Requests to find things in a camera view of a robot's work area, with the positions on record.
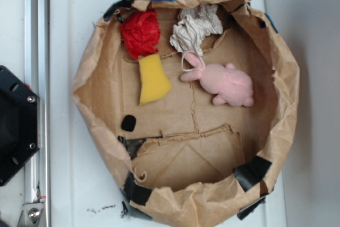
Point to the yellow sponge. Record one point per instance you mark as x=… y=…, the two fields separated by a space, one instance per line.
x=155 y=85

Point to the brown paper bag bin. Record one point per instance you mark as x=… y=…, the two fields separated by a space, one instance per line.
x=196 y=178

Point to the small black foam piece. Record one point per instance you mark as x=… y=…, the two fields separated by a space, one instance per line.
x=129 y=123

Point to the pink plush bunny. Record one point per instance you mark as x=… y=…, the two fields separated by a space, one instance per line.
x=228 y=84

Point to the red crumpled tissue paper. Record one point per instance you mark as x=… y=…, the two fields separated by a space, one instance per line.
x=141 y=33

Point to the white crumpled paper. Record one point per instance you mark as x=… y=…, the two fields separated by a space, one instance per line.
x=194 y=25

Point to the white plastic tray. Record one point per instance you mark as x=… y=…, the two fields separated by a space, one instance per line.
x=83 y=192

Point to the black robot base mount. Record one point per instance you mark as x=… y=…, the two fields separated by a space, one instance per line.
x=19 y=124

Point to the aluminium rail frame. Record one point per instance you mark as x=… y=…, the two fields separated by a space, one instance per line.
x=36 y=208

